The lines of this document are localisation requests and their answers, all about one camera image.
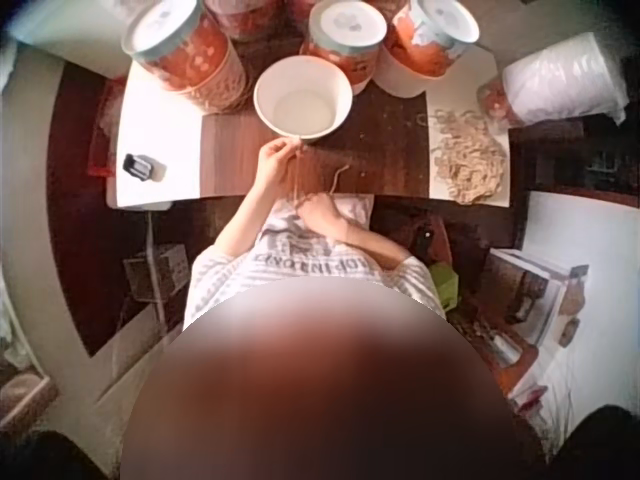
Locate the person's right hand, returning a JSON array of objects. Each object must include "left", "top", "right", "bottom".
[{"left": 297, "top": 192, "right": 352, "bottom": 242}]

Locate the person's left hand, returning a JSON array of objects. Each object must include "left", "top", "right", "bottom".
[{"left": 254, "top": 137, "right": 306, "bottom": 195}]

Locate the white paper bowl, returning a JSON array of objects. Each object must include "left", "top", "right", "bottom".
[{"left": 253, "top": 54, "right": 354, "bottom": 146}]

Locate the orange bucket with white lid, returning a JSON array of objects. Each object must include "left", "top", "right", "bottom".
[
  {"left": 122, "top": 0, "right": 250, "bottom": 112},
  {"left": 380, "top": 0, "right": 481, "bottom": 97},
  {"left": 204, "top": 0, "right": 282, "bottom": 42},
  {"left": 298, "top": 0, "right": 389, "bottom": 96}
]

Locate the small black clip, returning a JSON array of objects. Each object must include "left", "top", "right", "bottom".
[{"left": 122, "top": 152, "right": 167, "bottom": 184}]

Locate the green bag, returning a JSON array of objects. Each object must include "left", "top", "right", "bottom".
[{"left": 427, "top": 262, "right": 462, "bottom": 315}]

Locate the printed cardboard box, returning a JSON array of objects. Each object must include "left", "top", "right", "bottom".
[{"left": 480, "top": 247, "right": 591, "bottom": 352}]

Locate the plastic wrapped stack of cups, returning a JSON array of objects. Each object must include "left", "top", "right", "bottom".
[{"left": 477, "top": 32, "right": 629, "bottom": 129}]

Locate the pile of beige string pieces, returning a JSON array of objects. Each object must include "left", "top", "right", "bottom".
[{"left": 417, "top": 107, "right": 509, "bottom": 206}]

